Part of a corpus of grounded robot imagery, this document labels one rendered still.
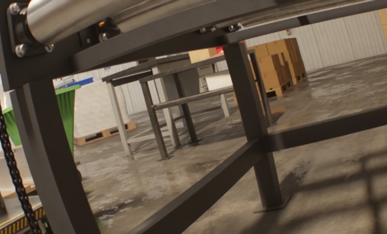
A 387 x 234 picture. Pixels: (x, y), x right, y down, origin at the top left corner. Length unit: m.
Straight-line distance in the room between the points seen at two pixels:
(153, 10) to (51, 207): 0.48
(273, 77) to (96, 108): 3.24
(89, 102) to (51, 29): 7.25
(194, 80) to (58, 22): 4.70
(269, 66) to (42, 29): 6.19
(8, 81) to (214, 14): 0.41
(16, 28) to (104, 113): 7.25
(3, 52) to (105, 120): 7.28
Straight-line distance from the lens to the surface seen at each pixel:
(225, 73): 3.71
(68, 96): 3.89
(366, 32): 11.17
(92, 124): 8.00
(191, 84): 5.40
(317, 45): 11.30
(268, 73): 6.84
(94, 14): 0.70
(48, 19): 0.74
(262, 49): 8.36
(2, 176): 2.83
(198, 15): 0.77
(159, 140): 3.98
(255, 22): 1.80
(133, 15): 0.98
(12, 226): 1.64
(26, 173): 3.00
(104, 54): 0.87
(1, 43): 0.81
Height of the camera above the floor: 0.66
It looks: 5 degrees down
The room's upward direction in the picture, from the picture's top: 15 degrees counter-clockwise
